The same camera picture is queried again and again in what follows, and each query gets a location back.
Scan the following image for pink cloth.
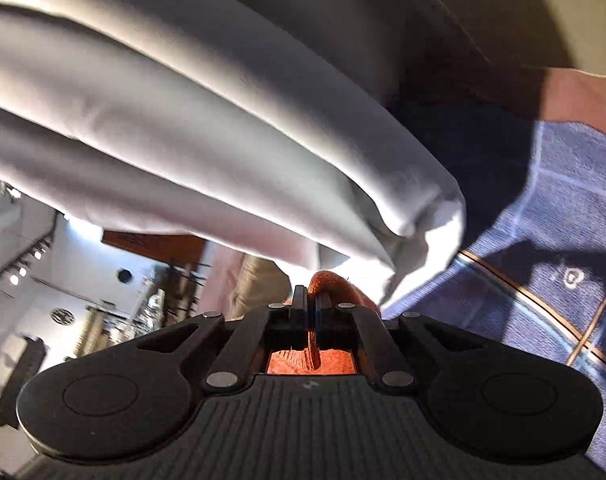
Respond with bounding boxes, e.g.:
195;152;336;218
526;66;606;137

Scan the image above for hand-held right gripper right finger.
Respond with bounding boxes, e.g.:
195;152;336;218
315;290;485;394

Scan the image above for ceiling track lights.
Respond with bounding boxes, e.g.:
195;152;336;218
0;230;54;297

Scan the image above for mauve bedspread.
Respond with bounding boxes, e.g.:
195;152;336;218
207;249;248;317

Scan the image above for cluttered display shelf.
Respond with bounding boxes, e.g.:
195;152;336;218
75;259;211;358

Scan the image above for orange knit sweater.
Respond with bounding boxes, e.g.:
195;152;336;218
260;270;382;377

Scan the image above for blue plaid blanket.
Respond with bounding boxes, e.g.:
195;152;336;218
380;100;606;472

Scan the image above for white garment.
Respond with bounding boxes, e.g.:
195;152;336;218
0;0;466;307

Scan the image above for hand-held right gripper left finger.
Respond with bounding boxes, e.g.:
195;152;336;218
135;285;312;392

